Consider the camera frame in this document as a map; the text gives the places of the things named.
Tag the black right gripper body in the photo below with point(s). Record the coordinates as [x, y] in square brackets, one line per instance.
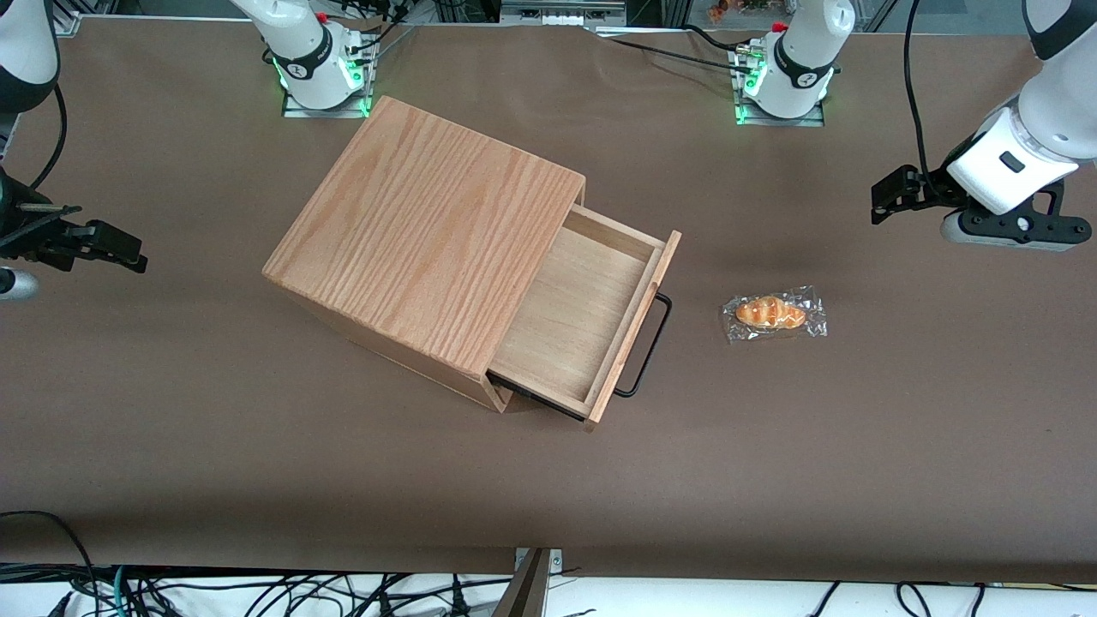
[19, 228]

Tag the bread roll in clear wrapper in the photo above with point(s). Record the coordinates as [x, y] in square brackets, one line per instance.
[771, 312]

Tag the oak wood drawer cabinet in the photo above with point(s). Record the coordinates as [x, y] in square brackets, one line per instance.
[428, 231]

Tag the metal table edge bracket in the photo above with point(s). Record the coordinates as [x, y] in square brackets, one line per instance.
[553, 561]

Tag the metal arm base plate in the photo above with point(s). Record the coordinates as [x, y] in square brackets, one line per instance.
[326, 110]
[780, 121]

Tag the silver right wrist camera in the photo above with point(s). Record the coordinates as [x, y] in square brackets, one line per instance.
[17, 284]

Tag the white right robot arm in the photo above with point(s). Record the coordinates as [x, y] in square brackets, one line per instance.
[300, 51]

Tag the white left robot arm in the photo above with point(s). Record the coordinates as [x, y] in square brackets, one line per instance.
[1063, 103]

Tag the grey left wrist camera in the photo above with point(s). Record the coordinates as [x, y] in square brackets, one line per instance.
[1020, 230]

